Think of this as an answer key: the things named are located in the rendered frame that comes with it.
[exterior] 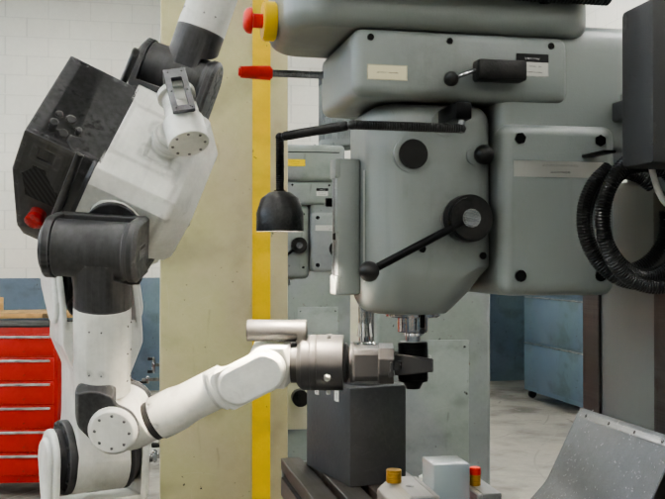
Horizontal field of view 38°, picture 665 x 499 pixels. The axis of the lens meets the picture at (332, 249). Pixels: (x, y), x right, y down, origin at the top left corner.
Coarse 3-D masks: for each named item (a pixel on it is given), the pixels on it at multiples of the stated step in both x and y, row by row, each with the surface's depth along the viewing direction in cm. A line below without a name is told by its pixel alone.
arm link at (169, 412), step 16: (192, 384) 153; (128, 400) 154; (144, 400) 158; (160, 400) 154; (176, 400) 153; (192, 400) 152; (208, 400) 152; (144, 416) 154; (160, 416) 153; (176, 416) 153; (192, 416) 153; (144, 432) 153; (160, 432) 153; (176, 432) 155
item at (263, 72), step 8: (240, 72) 157; (248, 72) 157; (256, 72) 157; (264, 72) 157; (272, 72) 158; (280, 72) 158; (288, 72) 158; (296, 72) 159; (304, 72) 159; (312, 72) 159; (320, 72) 160
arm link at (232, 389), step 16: (256, 352) 148; (272, 352) 149; (224, 368) 149; (240, 368) 148; (256, 368) 148; (272, 368) 148; (208, 384) 151; (224, 384) 149; (240, 384) 149; (256, 384) 149; (272, 384) 148; (224, 400) 150; (240, 400) 149
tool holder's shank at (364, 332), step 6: (360, 312) 189; (366, 312) 188; (360, 318) 189; (366, 318) 188; (360, 324) 189; (366, 324) 188; (360, 330) 188; (366, 330) 188; (360, 336) 188; (366, 336) 188; (372, 336) 189
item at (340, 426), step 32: (352, 384) 186; (384, 384) 187; (320, 416) 195; (352, 416) 182; (384, 416) 184; (320, 448) 195; (352, 448) 182; (384, 448) 184; (352, 480) 182; (384, 480) 184
